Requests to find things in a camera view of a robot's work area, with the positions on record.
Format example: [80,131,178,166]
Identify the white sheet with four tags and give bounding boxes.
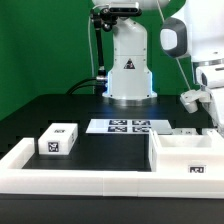
[86,119,172,135]

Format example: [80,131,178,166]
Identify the black cables at base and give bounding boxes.
[65,77,108,96]

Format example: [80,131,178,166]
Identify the black camera on mount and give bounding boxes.
[89,2,142,82]

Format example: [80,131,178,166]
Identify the white box with tags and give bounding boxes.
[38,123,78,155]

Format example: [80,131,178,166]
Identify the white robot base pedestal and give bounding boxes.
[92,0,170,106]

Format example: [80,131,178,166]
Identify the white U-shaped table fence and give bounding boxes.
[0,138,224,199]

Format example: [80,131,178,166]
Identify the white cabinet body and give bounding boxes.
[148,130,224,174]

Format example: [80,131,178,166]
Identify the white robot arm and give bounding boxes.
[160,0,224,133]

